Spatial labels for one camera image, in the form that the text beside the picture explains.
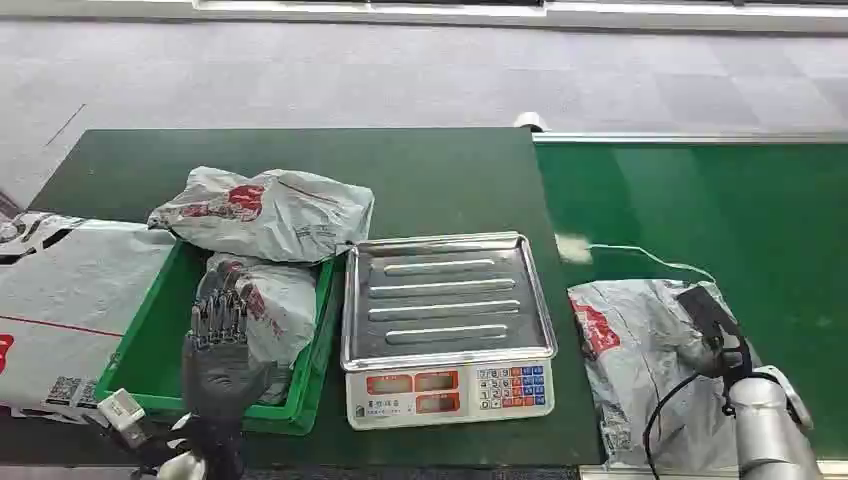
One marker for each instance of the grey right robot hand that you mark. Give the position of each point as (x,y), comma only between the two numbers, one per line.
(719,338)

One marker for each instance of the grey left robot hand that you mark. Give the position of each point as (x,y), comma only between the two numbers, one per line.
(222,378)

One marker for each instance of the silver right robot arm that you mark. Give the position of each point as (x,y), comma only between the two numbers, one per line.
(772,430)

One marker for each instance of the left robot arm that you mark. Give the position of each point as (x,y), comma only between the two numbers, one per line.
(212,450)

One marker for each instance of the green plastic crate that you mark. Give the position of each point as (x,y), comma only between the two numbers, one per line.
(154,344)

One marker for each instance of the grey parcel bag red print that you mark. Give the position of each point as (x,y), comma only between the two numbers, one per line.
(285,311)
(278,215)
(636,358)

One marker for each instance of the white tape piece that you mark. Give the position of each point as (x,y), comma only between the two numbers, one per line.
(572,249)

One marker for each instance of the large grey parcel bag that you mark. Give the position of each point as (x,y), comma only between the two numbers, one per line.
(60,311)

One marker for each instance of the white electronic scale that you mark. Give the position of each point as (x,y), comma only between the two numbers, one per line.
(450,397)

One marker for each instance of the steel weighing pan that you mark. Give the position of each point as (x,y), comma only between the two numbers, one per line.
(444,301)

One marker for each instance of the white round fixture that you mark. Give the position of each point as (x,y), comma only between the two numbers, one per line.
(530,121)

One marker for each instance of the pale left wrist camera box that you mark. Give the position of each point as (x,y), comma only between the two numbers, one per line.
(122,414)

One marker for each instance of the silver conveyor side rail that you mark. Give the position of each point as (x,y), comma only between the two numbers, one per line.
(689,138)

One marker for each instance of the white wall ledge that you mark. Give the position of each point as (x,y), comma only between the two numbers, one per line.
(464,12)

